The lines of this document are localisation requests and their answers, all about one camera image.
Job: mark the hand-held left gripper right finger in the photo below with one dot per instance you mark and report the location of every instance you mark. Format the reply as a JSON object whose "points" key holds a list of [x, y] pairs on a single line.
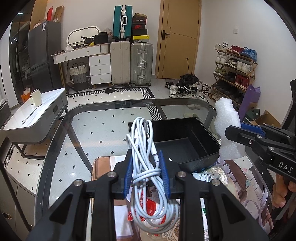
{"points": [[165, 176]]}

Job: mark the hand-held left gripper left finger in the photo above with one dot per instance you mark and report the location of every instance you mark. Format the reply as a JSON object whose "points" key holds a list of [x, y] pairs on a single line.
{"points": [[128, 172]]}

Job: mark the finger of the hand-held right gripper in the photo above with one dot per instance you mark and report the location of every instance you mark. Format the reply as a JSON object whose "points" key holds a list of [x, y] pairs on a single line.
{"points": [[240, 137], [252, 128]]}

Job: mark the white foam piece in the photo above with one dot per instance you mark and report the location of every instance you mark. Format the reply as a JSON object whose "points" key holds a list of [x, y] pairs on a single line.
{"points": [[225, 115]]}

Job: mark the black cardboard box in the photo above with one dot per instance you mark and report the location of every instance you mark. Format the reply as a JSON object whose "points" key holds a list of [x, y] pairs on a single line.
{"points": [[185, 148]]}

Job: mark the red white snack packet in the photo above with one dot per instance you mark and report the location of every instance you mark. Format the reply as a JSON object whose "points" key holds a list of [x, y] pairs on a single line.
{"points": [[149, 208]]}

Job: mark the white printed packet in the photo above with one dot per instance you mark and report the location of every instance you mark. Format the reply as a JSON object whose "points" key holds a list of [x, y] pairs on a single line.
{"points": [[202, 177]]}

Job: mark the person's right hand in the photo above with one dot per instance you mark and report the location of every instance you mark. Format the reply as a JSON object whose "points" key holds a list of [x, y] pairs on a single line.
{"points": [[278, 190]]}

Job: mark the open cardboard box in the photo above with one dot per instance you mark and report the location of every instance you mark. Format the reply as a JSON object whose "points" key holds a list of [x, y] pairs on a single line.
{"points": [[266, 119]]}

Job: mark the purple bag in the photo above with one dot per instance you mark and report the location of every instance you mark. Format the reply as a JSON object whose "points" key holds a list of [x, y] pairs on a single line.
{"points": [[251, 99]]}

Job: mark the rows of racked shoes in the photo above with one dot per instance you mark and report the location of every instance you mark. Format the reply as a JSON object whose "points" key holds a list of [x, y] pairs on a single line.
{"points": [[240, 80]]}

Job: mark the beige slipper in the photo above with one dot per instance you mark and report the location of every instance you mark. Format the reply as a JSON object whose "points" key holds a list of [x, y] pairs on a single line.
{"points": [[195, 106]]}

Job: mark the wooden shoe rack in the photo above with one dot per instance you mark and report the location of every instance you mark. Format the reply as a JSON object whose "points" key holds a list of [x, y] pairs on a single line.
{"points": [[253, 63]]}

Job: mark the pile of loose sneakers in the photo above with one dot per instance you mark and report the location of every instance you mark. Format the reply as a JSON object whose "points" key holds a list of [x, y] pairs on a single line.
{"points": [[182, 90]]}

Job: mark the black umbrella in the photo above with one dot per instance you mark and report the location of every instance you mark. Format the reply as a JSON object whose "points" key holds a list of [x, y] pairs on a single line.
{"points": [[188, 78]]}

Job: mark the white coffee table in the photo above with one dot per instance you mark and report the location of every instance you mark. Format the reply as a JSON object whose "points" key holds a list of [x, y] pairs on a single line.
{"points": [[39, 115]]}

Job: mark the woven laundry basket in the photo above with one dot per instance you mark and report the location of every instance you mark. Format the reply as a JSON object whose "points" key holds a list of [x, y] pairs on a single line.
{"points": [[78, 77]]}

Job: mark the white desk with drawers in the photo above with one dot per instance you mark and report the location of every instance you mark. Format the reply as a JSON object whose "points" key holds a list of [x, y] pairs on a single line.
{"points": [[100, 68]]}

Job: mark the wooden door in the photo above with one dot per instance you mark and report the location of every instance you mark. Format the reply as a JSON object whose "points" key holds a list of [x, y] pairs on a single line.
{"points": [[179, 46]]}

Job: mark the beige suitcase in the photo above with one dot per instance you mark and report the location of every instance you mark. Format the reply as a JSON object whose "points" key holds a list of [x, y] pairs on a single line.
{"points": [[119, 62]]}

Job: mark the silver suitcase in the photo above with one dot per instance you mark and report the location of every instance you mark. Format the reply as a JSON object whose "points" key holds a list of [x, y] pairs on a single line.
{"points": [[141, 62]]}

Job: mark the grey low cabinet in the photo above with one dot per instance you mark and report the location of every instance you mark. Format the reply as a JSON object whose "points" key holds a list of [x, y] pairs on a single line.
{"points": [[22, 204]]}

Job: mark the white cup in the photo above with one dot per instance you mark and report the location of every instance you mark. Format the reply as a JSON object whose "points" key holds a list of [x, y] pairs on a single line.
{"points": [[36, 98]]}

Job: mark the white ribbed canister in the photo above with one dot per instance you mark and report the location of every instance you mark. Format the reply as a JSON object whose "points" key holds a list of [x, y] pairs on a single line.
{"points": [[105, 48]]}

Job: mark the orange box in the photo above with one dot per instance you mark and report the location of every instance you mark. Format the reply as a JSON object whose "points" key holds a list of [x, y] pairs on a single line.
{"points": [[25, 96]]}

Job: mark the yellow black shoe box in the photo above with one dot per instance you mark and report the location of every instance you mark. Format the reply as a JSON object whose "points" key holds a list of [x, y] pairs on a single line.
{"points": [[140, 39]]}

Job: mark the black bag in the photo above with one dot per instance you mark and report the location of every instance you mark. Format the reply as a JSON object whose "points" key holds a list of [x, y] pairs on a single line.
{"points": [[101, 39]]}

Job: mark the oval white mirror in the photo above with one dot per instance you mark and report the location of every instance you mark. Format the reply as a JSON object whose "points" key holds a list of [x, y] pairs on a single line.
{"points": [[83, 33]]}

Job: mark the dark grey refrigerator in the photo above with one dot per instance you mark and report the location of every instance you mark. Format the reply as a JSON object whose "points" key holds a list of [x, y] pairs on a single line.
{"points": [[44, 53]]}

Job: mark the teal suitcase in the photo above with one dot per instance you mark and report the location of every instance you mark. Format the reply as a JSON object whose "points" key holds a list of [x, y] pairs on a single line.
{"points": [[122, 20]]}

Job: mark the brown shoe box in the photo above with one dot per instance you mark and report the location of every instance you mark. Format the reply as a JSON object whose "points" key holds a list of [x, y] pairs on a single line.
{"points": [[139, 16]]}

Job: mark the black glass cabinet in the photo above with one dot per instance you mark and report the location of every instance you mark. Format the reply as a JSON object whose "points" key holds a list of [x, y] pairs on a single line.
{"points": [[18, 58]]}

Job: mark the flat cardboard box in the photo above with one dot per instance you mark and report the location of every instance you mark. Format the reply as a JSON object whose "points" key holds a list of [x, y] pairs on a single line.
{"points": [[59, 14]]}

